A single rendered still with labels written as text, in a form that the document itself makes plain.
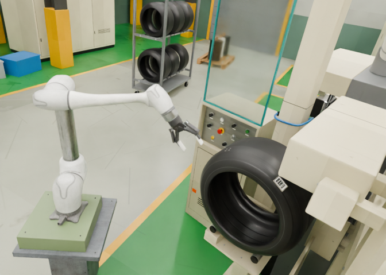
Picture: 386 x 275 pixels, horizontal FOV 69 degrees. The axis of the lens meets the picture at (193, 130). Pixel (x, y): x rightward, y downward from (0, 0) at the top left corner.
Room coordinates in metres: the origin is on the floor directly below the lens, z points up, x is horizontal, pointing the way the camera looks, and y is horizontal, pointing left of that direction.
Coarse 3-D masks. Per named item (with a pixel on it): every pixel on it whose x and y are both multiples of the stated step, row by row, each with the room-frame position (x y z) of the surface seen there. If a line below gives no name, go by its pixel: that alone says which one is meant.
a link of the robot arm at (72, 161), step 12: (72, 84) 1.48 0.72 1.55; (60, 120) 1.41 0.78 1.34; (72, 120) 1.45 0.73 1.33; (60, 132) 1.42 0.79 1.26; (72, 132) 1.44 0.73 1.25; (60, 144) 1.43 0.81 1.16; (72, 144) 1.43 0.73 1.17; (72, 156) 1.43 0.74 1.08; (60, 168) 1.40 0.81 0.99; (72, 168) 1.40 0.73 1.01; (84, 168) 1.47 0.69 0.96
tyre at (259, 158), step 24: (240, 144) 1.24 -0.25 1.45; (264, 144) 1.22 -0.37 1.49; (216, 168) 1.16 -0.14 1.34; (240, 168) 1.08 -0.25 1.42; (264, 168) 1.05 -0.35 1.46; (216, 192) 1.32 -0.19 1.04; (240, 192) 1.37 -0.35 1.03; (288, 192) 0.97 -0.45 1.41; (216, 216) 1.14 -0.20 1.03; (240, 216) 1.27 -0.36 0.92; (264, 216) 1.25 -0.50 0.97; (288, 216) 0.93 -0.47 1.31; (312, 216) 1.02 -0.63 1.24; (240, 240) 1.03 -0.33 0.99; (264, 240) 1.10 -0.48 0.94; (288, 240) 0.91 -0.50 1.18
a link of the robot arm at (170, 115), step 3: (171, 108) 1.39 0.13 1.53; (174, 108) 1.41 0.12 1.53; (168, 111) 1.37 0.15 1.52; (171, 111) 1.38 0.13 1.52; (174, 111) 1.39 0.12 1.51; (177, 111) 1.42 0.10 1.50; (162, 114) 1.38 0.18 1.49; (165, 114) 1.37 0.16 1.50; (168, 114) 1.37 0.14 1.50; (171, 114) 1.37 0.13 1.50; (174, 114) 1.38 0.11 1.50; (165, 117) 1.37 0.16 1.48; (168, 117) 1.37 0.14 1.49; (171, 117) 1.37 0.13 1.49; (174, 117) 1.38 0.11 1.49; (165, 120) 1.38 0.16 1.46; (168, 120) 1.37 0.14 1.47; (171, 120) 1.38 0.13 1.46
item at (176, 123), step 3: (177, 117) 1.39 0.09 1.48; (174, 120) 1.37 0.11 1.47; (177, 120) 1.38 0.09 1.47; (180, 120) 1.39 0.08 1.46; (171, 123) 1.37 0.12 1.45; (174, 123) 1.37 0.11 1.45; (177, 123) 1.37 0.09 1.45; (180, 123) 1.38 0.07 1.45; (171, 126) 1.38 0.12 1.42; (174, 126) 1.40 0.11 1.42; (177, 126) 1.39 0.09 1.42; (180, 126) 1.39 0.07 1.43; (183, 126) 1.38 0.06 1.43; (174, 129) 1.40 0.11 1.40; (177, 129) 1.40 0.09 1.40; (180, 129) 1.39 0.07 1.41
